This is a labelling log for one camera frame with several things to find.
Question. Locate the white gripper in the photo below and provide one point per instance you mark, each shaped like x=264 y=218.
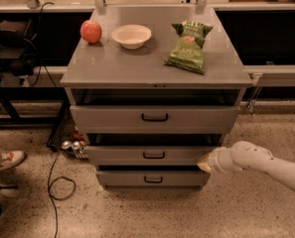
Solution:
x=215 y=162

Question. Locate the grey drawer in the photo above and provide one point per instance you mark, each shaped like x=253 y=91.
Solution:
x=154 y=119
x=152 y=176
x=149 y=149

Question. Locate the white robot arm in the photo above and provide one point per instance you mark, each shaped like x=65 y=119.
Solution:
x=245 y=156

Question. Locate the grey drawer cabinet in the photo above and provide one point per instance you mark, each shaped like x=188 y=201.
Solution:
x=106 y=74

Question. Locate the grey bottom drawer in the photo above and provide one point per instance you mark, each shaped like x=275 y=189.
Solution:
x=152 y=176

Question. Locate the grey top drawer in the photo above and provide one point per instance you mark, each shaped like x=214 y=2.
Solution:
x=154 y=119

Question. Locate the green chip bag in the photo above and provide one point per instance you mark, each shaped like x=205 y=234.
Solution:
x=188 y=51

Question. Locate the white bowl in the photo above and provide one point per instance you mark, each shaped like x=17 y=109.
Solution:
x=131 y=37

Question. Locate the red apple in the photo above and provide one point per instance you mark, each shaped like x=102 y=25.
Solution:
x=90 y=31

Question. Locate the white sneaker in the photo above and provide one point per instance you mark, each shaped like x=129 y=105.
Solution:
x=11 y=159

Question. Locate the black equipment on stand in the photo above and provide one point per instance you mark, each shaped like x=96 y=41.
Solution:
x=18 y=54

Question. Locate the wire basket with cans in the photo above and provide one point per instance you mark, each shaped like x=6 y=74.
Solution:
x=67 y=139

